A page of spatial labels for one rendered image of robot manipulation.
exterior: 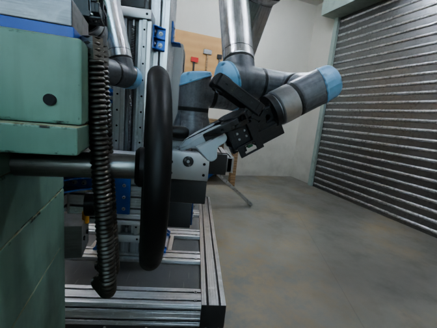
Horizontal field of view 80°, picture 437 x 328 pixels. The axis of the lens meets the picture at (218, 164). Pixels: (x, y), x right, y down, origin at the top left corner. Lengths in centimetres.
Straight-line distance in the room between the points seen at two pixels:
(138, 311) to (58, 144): 85
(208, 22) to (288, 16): 127
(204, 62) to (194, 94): 291
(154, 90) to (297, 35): 437
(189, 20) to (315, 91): 345
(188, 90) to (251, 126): 49
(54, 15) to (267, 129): 39
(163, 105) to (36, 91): 13
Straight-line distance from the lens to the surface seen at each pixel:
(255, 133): 52
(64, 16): 35
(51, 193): 58
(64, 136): 31
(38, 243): 55
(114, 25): 94
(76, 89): 32
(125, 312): 110
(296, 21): 466
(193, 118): 95
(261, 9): 92
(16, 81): 34
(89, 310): 112
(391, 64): 355
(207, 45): 391
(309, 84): 58
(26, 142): 32
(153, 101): 29
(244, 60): 63
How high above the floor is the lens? 90
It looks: 10 degrees down
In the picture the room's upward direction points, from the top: 6 degrees clockwise
